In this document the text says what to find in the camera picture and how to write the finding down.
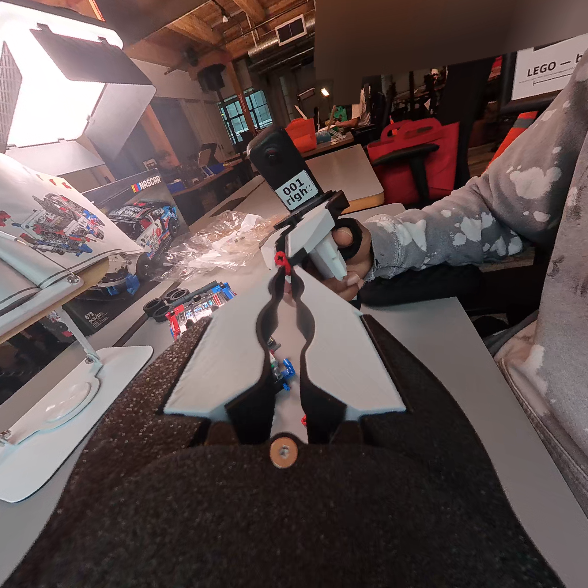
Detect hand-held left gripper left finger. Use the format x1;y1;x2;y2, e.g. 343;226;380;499
163;266;282;445

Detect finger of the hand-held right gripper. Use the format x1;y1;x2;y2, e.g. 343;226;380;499
261;230;289;271
287;210;334;268

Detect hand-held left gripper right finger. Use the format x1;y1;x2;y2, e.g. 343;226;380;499
294;269;407;444

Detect toy brick race car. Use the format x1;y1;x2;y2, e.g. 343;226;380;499
165;281;307;425

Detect person's right forearm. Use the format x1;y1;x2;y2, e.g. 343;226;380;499
365;152;570;281

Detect grey desk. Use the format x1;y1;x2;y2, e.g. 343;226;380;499
0;202;579;579

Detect person's right hand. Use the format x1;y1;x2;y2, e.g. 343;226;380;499
327;226;373;301

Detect orange plastic bin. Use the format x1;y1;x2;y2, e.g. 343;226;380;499
286;117;318;152

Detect clear plastic bags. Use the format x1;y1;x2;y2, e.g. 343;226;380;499
168;210;285;281

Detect grey table with wooden edge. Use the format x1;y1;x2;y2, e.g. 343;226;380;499
202;145;384;226

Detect white book stand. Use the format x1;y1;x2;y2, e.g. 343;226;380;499
0;250;154;503

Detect red plastic object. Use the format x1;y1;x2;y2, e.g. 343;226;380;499
367;119;460;205

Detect black chair armrest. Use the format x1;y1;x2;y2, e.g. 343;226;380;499
372;143;440;203

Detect toy car set box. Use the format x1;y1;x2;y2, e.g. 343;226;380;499
62;168;189;336

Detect studio light panel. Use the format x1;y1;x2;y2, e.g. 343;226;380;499
0;23;157;175

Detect building instruction booklet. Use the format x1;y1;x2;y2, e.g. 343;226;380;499
0;154;145;318

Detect person's grey patterned sweatshirt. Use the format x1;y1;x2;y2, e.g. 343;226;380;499
494;60;588;506

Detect orange traffic cone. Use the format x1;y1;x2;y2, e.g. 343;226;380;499
487;111;539;171

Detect black white marker sign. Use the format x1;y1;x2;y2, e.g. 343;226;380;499
511;34;588;102

